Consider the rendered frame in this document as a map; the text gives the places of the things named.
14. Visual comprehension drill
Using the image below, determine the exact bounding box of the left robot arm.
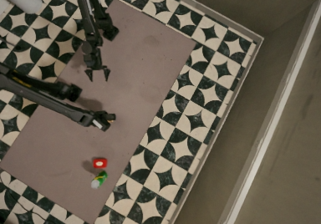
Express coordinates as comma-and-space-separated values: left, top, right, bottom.
77, 0, 119, 66

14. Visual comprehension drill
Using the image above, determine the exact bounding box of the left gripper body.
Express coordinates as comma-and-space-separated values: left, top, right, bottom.
86, 65, 107, 70

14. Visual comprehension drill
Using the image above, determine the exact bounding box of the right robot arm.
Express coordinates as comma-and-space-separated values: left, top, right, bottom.
0, 62, 116, 132

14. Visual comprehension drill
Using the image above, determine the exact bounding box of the green drink can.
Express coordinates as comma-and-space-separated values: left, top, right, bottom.
91, 171, 107, 189

